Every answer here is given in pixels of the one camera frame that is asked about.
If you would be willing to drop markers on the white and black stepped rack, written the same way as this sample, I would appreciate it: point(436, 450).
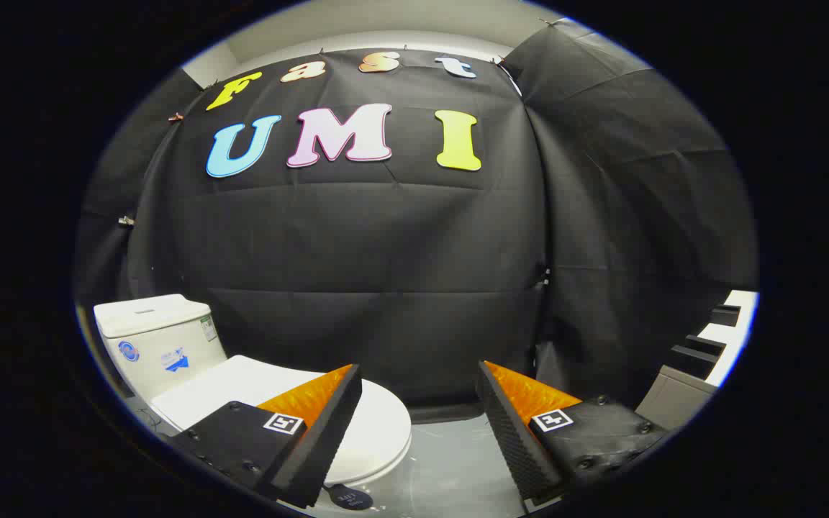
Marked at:
point(727, 334)

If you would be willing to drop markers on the white toilet lid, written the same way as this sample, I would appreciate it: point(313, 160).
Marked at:
point(242, 381)

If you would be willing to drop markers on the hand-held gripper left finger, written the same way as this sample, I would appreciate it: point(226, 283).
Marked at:
point(328, 432)

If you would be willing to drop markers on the silver cloth clip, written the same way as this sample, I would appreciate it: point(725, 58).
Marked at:
point(125, 221)

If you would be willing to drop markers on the black backdrop cloth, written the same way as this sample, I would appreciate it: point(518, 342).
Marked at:
point(386, 252)

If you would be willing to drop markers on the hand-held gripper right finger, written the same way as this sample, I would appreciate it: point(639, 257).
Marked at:
point(512, 439)

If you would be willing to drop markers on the white toilet with tank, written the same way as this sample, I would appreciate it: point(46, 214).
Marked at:
point(155, 345)

